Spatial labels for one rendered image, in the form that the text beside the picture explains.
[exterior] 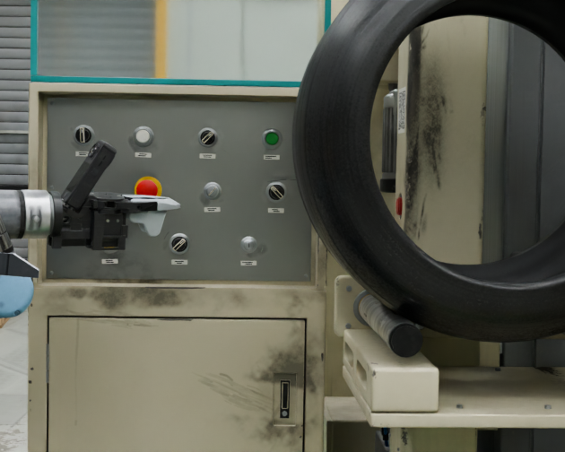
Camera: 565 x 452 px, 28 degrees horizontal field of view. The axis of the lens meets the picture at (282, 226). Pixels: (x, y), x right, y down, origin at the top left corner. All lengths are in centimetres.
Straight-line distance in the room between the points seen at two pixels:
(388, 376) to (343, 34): 45
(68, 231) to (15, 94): 932
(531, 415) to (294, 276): 74
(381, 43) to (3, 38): 978
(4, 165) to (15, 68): 93
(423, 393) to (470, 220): 45
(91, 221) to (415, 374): 59
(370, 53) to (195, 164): 73
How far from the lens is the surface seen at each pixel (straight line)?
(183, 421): 212
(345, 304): 181
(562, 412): 155
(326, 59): 149
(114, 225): 178
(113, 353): 210
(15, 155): 1105
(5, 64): 1112
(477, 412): 152
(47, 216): 174
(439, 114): 184
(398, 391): 149
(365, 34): 147
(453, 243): 185
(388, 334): 148
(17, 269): 79
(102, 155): 176
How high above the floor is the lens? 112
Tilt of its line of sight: 3 degrees down
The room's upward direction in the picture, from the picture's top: 1 degrees clockwise
